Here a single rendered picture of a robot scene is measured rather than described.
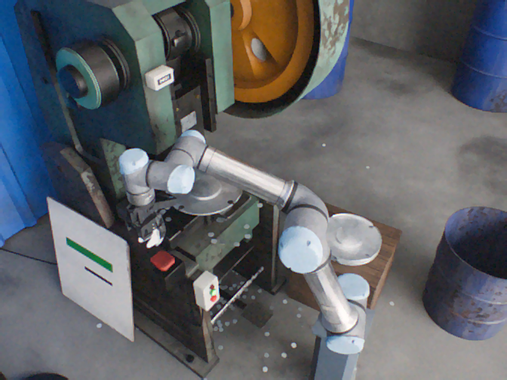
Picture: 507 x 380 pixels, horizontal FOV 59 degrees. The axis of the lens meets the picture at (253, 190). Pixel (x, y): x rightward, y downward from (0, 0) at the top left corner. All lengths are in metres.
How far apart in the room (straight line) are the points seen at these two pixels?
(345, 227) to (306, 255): 0.98
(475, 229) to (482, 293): 0.40
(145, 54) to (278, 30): 0.54
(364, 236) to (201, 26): 1.19
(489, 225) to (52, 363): 2.10
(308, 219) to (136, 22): 0.69
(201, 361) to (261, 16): 1.45
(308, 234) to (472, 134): 2.66
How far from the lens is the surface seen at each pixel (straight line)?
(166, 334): 2.23
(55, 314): 2.49
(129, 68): 1.33
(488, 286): 2.07
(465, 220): 2.33
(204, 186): 1.72
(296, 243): 1.16
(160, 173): 1.19
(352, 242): 2.09
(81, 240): 2.12
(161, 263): 1.52
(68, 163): 1.84
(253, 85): 1.79
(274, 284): 2.31
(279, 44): 1.67
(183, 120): 1.55
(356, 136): 3.42
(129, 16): 1.30
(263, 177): 1.27
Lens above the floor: 1.91
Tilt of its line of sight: 42 degrees down
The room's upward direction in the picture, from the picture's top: 1 degrees counter-clockwise
